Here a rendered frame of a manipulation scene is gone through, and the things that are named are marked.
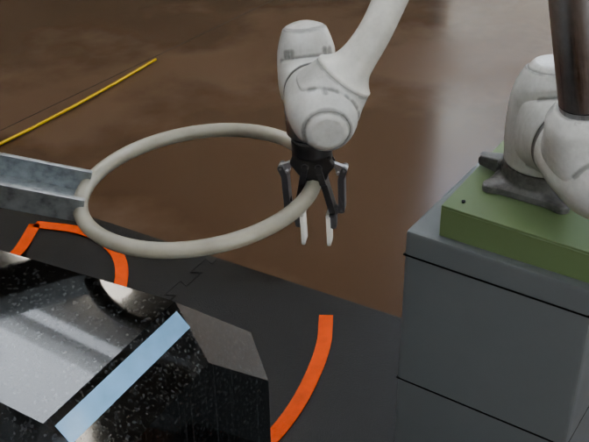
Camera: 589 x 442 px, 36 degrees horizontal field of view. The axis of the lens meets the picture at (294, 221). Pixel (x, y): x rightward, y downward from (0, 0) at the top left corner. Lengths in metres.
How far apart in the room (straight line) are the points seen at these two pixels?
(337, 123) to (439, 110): 2.94
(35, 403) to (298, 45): 0.72
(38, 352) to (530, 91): 1.00
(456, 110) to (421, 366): 2.41
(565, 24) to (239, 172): 2.43
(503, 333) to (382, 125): 2.35
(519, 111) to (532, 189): 0.17
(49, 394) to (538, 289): 0.93
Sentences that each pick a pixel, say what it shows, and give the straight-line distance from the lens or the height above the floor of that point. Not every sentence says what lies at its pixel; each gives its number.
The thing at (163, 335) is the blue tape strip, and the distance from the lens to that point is 1.60.
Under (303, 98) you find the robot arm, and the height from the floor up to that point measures 1.23.
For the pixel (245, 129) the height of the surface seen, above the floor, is 0.96.
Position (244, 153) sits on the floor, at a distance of 3.93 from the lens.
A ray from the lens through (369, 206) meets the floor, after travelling 3.53.
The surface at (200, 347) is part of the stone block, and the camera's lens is 1.63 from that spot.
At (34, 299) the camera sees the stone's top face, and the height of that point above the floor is 0.84.
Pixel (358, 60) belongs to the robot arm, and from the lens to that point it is 1.45.
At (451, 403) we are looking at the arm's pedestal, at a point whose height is 0.39.
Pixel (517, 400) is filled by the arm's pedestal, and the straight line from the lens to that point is 2.01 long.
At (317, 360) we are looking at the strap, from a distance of 2.76.
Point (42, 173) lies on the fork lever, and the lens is 1.87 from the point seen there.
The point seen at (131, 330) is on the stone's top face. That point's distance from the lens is 1.59.
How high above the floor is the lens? 1.81
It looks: 32 degrees down
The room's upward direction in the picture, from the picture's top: 1 degrees counter-clockwise
